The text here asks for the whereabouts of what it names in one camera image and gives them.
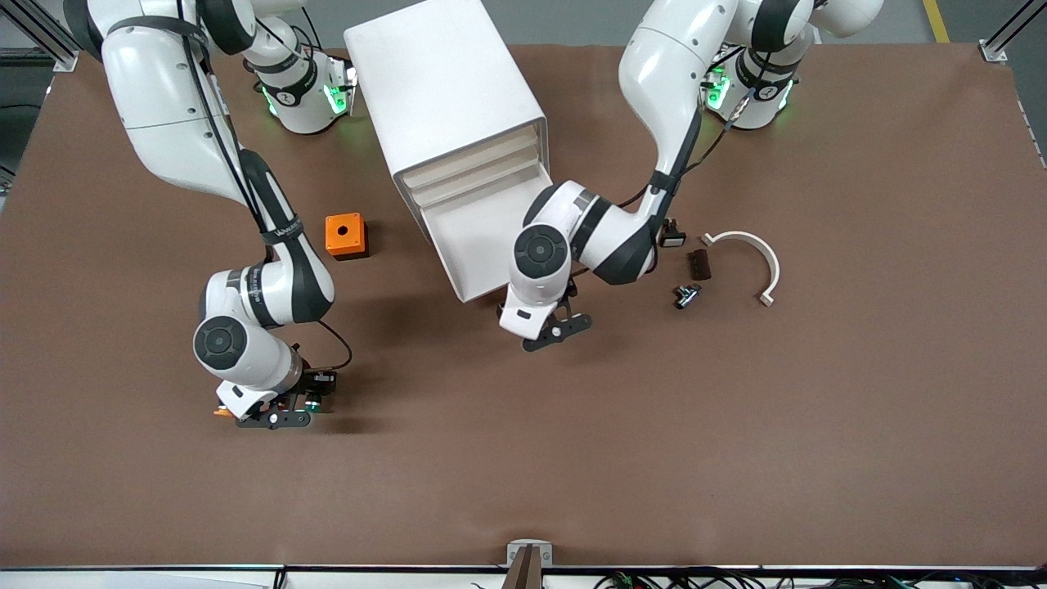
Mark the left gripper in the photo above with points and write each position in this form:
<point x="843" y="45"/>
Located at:
<point x="500" y="310"/>

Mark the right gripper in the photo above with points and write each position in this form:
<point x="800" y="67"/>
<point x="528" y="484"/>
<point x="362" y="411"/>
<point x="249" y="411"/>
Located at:
<point x="303" y="381"/>

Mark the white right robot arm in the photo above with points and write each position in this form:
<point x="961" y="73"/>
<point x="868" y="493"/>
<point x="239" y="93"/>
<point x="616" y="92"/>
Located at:
<point x="164" y="106"/>

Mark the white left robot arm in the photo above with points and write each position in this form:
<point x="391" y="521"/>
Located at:
<point x="662" y="65"/>

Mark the black white square push button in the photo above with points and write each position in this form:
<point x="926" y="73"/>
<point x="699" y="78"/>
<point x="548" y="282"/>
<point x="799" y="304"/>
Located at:
<point x="674" y="237"/>

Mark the white drawer cabinet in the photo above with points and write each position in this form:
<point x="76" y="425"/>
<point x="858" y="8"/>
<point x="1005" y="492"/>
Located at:
<point x="433" y="74"/>

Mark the brown terminal block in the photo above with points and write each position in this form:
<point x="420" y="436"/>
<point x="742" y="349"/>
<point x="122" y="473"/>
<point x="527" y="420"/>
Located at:
<point x="701" y="265"/>

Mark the orange box with black base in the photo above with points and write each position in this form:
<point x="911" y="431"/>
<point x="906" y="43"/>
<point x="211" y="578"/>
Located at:
<point x="353" y="227"/>

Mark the silver metal key switch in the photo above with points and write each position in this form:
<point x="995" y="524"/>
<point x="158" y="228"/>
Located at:
<point x="687" y="297"/>

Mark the white curved plastic bracket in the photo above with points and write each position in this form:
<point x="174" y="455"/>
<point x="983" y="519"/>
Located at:
<point x="757" y="243"/>

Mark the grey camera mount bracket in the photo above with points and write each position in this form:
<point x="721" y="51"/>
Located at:
<point x="529" y="564"/>

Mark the aluminium frame profile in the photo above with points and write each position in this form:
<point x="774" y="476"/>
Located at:
<point x="1006" y="33"/>
<point x="41" y="33"/>

